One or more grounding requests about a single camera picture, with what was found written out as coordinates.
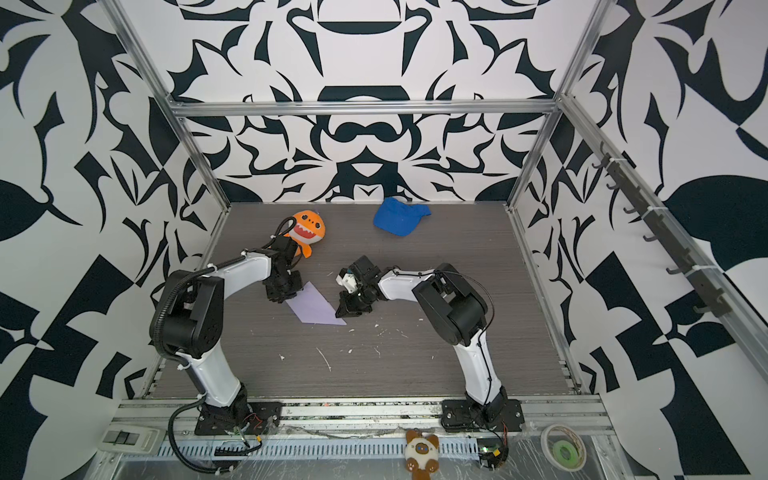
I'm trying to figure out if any lilac square paper sheet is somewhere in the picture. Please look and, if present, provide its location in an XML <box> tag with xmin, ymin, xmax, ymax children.
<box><xmin>286</xmin><ymin>282</ymin><xmax>346</xmax><ymax>326</ymax></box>

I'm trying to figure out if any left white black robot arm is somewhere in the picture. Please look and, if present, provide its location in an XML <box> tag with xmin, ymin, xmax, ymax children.
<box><xmin>149</xmin><ymin>237</ymin><xmax>302</xmax><ymax>408</ymax></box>

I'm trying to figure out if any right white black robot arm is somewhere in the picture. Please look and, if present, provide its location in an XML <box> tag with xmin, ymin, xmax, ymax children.
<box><xmin>336</xmin><ymin>256</ymin><xmax>502</xmax><ymax>407</ymax></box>

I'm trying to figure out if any orange shark plush toy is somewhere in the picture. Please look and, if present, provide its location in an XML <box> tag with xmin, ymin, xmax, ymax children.
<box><xmin>285</xmin><ymin>210</ymin><xmax>326</xmax><ymax>258</ymax></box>

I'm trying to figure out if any blue cap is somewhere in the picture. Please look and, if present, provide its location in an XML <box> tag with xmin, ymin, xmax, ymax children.
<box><xmin>373</xmin><ymin>197</ymin><xmax>431</xmax><ymax>237</ymax></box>

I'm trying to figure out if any brown white plush toy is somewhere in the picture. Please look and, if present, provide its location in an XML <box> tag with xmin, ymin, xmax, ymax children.
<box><xmin>404</xmin><ymin>429</ymin><xmax>440</xmax><ymax>480</ymax></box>

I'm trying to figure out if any small black electronics board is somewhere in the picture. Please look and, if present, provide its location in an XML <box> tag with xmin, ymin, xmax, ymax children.
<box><xmin>477</xmin><ymin>437</ymin><xmax>509</xmax><ymax>470</ymax></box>

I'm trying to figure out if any white power strip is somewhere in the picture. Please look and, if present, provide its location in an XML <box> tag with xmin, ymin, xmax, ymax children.
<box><xmin>99</xmin><ymin>423</ymin><xmax>166</xmax><ymax>455</ymax></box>

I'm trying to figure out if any tape roll with green core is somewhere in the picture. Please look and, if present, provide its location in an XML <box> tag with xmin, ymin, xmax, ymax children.
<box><xmin>540</xmin><ymin>424</ymin><xmax>587</xmax><ymax>473</ymax></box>

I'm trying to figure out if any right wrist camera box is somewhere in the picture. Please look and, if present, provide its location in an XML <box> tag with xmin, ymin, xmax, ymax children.
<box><xmin>336</xmin><ymin>269</ymin><xmax>359</xmax><ymax>294</ymax></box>

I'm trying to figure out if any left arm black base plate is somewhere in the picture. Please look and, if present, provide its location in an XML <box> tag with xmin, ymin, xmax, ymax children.
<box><xmin>194</xmin><ymin>399</ymin><xmax>283</xmax><ymax>436</ymax></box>

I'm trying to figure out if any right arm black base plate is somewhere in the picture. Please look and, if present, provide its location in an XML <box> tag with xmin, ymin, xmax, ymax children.
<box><xmin>440</xmin><ymin>395</ymin><xmax>525</xmax><ymax>434</ymax></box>

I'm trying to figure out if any black corrugated cable hose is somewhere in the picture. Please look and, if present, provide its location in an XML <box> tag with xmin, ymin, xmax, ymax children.
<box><xmin>166</xmin><ymin>398</ymin><xmax>263</xmax><ymax>475</ymax></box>

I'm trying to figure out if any black wall hook rail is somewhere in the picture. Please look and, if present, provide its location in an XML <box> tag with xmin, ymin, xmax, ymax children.
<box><xmin>593</xmin><ymin>143</ymin><xmax>733</xmax><ymax>318</ymax></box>

